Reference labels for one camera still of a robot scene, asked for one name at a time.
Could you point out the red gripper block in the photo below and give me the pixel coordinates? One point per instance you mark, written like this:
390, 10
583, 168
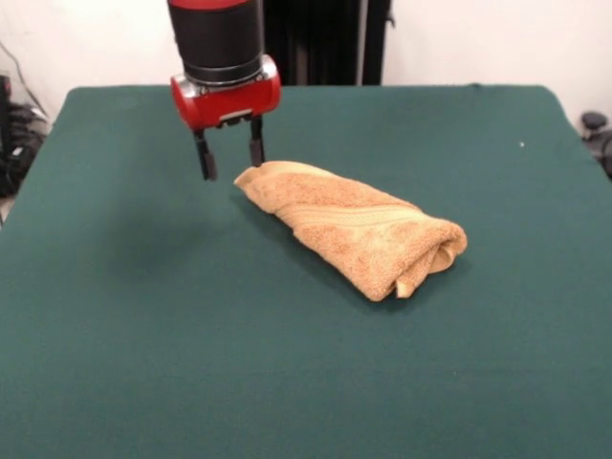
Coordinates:
225, 102

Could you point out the tan terry towel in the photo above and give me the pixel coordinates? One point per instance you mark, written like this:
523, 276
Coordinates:
358, 225

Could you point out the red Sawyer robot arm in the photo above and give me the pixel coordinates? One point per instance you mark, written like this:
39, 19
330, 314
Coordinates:
215, 33

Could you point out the black equipment pile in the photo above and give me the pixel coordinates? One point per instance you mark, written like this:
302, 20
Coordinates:
19, 138

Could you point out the dark green table cloth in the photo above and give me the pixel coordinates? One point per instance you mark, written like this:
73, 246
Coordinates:
334, 358

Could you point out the grey wheeled stand base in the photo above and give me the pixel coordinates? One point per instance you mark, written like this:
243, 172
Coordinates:
594, 122

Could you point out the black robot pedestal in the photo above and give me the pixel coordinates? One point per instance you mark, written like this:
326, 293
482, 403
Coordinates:
325, 43

